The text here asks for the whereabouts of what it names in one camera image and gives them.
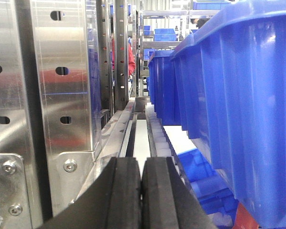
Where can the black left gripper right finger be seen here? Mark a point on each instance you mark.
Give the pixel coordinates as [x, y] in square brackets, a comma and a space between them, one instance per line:
[167, 202]

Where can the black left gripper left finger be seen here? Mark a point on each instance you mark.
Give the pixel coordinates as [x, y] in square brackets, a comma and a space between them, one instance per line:
[111, 202]

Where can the large blue plastic bin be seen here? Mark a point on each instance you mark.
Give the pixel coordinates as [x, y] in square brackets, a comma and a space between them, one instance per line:
[232, 79]

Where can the blue bin on lower shelf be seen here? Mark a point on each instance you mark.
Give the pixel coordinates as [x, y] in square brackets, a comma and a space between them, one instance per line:
[216, 199]

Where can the white roller conveyor track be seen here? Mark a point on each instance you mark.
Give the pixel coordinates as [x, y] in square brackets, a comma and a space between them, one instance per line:
[160, 145]

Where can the background blue bin on shelf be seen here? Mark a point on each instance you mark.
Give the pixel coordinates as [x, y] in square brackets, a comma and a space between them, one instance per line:
[164, 34]

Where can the steel perforated rack upright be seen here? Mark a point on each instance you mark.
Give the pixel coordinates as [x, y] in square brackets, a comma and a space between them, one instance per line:
[50, 130]

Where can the person in red clothing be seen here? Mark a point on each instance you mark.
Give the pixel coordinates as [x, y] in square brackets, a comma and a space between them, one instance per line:
[131, 62]

